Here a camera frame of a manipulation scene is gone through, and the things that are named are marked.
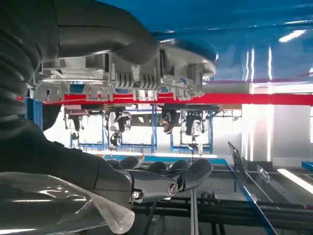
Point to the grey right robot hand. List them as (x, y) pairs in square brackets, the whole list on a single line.
[(73, 168)]

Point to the blue metal shelf rack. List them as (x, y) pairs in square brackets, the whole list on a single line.
[(244, 48)]

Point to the white black humanoid robot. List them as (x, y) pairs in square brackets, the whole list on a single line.
[(120, 125), (193, 126), (73, 125)]

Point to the person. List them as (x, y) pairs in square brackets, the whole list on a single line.
[(168, 123)]

